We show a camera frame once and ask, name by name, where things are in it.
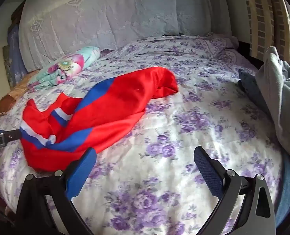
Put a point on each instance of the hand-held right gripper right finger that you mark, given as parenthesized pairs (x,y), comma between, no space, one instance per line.
(207,171)

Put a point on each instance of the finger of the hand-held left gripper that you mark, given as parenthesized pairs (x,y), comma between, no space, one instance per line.
(12,135)

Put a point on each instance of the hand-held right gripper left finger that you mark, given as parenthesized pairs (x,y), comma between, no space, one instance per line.
(82,173)

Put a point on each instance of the red pants with striped sides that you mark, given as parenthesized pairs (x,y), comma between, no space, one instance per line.
(125,98)

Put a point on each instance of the purple floral bed sheet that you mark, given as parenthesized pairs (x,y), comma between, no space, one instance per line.
(184,151)

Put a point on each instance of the orange pillow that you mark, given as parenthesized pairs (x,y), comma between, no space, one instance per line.
(10,98)

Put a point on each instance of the blue patterned pillow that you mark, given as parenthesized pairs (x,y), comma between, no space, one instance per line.
(15,53)

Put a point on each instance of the blue cloth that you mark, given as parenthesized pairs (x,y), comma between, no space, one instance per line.
(288,188)

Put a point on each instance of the folded teal pink floral quilt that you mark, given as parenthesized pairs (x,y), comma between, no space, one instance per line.
(69,66)

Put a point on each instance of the dark blue garment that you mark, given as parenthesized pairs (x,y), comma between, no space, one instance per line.
(251,85)

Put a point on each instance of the grey garment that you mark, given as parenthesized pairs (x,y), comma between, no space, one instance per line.
(277,98)

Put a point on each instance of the large grey lace pillow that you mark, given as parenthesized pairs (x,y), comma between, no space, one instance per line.
(110,12)

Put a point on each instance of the brick pattern curtain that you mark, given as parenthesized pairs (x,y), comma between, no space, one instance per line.
(262,17)

